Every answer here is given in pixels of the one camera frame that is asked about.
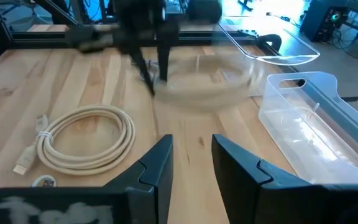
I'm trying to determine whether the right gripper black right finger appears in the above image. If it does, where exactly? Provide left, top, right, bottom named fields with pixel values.
left=211, top=134, right=358, bottom=224

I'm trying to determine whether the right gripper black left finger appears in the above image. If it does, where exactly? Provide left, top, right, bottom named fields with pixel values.
left=0, top=134, right=174, bottom=224

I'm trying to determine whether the black curved bracket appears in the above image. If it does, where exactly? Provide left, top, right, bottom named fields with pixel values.
left=237, top=29, right=283, bottom=52

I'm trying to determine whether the black aluminium table frame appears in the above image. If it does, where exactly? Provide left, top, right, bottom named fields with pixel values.
left=0, top=0, right=260, bottom=49

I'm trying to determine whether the black floor cable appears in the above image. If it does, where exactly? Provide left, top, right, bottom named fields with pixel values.
left=265, top=11, right=291, bottom=22

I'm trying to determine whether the frosted plastic bin with handles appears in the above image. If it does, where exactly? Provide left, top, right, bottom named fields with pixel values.
left=258, top=71, right=358, bottom=185

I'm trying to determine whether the small white USB adapter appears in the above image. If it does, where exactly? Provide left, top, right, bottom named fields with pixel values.
left=31, top=174, right=57, bottom=188

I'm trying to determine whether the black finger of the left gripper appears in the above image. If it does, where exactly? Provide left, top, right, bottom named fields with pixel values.
left=157, top=46, right=171, bottom=82
left=128, top=49, right=155, bottom=96

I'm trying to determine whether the beige USB cable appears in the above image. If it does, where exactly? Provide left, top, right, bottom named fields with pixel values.
left=154, top=52, right=260, bottom=111
left=12, top=105, right=136, bottom=177

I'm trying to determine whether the black computer tower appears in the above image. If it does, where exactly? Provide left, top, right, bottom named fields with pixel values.
left=300, top=0, right=349, bottom=43

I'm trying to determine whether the clear plastic bin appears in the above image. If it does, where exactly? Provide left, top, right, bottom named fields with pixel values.
left=218, top=21, right=321, bottom=66

